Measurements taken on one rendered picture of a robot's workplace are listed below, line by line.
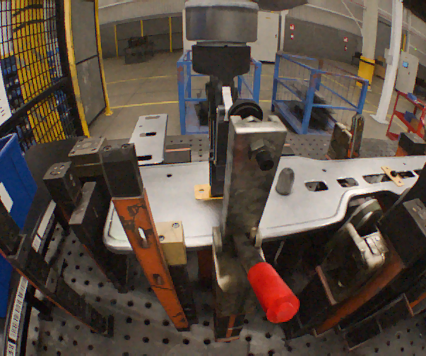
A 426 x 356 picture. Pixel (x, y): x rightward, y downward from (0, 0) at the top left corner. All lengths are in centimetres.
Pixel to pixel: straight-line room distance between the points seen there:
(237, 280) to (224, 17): 28
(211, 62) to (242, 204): 16
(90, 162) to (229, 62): 35
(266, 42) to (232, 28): 828
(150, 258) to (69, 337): 49
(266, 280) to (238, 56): 23
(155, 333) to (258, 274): 46
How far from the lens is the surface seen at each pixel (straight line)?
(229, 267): 26
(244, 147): 15
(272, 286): 15
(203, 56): 27
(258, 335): 60
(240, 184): 18
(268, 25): 854
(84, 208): 45
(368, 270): 31
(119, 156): 17
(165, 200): 41
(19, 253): 33
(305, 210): 41
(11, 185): 44
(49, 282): 40
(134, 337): 62
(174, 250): 28
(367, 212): 30
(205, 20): 26
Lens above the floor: 128
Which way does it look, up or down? 38 degrees down
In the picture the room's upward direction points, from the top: straight up
